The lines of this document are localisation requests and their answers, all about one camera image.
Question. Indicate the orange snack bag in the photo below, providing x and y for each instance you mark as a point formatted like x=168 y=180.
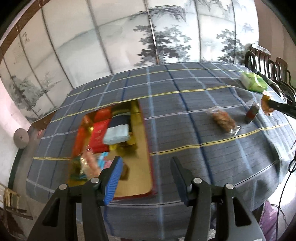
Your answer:
x=264 y=103

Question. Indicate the teal small snack wrapper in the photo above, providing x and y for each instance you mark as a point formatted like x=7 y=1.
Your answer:
x=101 y=159

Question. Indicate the grey plaid tablecloth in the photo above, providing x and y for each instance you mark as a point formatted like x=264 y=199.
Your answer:
x=174 y=100

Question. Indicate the blue-ended clear candy packet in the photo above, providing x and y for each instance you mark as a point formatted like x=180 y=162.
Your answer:
x=76 y=172

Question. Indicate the painted folding screen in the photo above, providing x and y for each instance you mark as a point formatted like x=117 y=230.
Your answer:
x=56 y=46

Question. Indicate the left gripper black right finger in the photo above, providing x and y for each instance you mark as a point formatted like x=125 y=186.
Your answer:
x=183 y=181

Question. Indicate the green tissue pack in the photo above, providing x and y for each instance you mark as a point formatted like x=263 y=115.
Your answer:
x=253 y=82

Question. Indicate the dark wooden chair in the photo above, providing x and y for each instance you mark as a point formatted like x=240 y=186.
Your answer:
x=258 y=60

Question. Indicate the navy and pale blue pack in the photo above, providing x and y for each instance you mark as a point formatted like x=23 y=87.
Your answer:
x=118 y=130

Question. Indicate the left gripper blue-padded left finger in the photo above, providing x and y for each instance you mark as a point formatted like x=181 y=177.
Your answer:
x=110 y=179

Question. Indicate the pink white patterned pack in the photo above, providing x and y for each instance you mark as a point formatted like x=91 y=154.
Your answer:
x=107 y=164

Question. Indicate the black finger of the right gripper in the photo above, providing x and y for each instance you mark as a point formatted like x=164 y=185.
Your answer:
x=283 y=108

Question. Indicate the clear bag orange puffs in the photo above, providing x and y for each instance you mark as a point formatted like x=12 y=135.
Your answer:
x=89 y=164

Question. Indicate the clear bag fried dough twists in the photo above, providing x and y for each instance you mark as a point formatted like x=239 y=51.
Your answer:
x=223 y=120

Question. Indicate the red gold-lettered snack pack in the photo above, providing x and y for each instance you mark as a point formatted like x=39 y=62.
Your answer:
x=98 y=133

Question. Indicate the red toffee tin gold interior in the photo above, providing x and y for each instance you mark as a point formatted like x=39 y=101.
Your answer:
x=137 y=178

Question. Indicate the folded wooden chair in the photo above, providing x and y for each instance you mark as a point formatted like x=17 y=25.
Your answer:
x=10 y=205

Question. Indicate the silver red foil snack pack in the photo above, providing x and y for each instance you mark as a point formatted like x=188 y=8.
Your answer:
x=252 y=112

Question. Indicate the round grey stone disc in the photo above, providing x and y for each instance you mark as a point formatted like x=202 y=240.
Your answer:
x=21 y=138

